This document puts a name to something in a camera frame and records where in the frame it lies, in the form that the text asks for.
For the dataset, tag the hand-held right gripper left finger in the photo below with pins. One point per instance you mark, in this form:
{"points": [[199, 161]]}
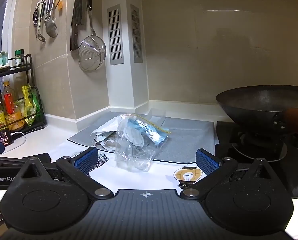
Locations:
{"points": [[86, 160]]}

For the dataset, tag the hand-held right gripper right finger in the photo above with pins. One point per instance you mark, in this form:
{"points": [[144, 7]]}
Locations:
{"points": [[207, 163]]}

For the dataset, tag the white food pouch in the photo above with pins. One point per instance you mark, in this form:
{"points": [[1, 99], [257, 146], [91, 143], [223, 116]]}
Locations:
{"points": [[107, 142]]}

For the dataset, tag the clear plastic bag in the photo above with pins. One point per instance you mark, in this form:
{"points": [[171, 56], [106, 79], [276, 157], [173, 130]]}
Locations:
{"points": [[131, 152]]}

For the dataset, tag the smartphone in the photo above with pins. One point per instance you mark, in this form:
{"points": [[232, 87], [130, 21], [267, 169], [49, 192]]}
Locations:
{"points": [[1, 138]]}

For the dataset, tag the grey mat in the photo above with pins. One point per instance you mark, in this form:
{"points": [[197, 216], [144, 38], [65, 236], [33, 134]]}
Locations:
{"points": [[189, 135]]}

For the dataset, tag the black gas stove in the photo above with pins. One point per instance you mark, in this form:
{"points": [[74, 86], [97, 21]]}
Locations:
{"points": [[239, 142]]}

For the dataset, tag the white printed mat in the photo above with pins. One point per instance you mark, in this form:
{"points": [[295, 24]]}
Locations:
{"points": [[159, 176]]}

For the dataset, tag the yellow snack bag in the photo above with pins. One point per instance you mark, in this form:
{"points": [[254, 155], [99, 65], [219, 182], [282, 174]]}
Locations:
{"points": [[27, 105]]}

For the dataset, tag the green snack bag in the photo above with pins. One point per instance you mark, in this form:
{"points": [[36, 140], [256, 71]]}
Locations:
{"points": [[36, 102]]}

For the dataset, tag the clear plastic packaging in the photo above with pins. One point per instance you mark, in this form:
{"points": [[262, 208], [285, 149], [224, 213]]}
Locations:
{"points": [[156, 116]]}

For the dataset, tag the black wok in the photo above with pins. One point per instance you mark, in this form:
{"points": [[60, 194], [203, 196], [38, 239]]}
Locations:
{"points": [[251, 105]]}

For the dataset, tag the teal lid seasoning container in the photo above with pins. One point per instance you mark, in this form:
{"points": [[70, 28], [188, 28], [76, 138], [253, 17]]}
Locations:
{"points": [[2, 58]]}

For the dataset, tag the green cap spice jar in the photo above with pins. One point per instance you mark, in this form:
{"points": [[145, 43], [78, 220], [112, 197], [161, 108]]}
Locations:
{"points": [[19, 57]]}

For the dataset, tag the wide grey vent grille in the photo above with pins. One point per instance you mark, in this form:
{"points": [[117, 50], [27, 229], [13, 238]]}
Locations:
{"points": [[116, 35]]}

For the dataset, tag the kitchen scissors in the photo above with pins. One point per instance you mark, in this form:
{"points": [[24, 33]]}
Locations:
{"points": [[35, 20]]}

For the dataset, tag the narrow grey vent grille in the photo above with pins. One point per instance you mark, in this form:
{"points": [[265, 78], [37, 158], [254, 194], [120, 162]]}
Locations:
{"points": [[137, 33]]}

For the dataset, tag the wooden spatula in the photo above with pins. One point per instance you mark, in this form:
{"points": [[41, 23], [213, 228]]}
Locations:
{"points": [[59, 0]]}

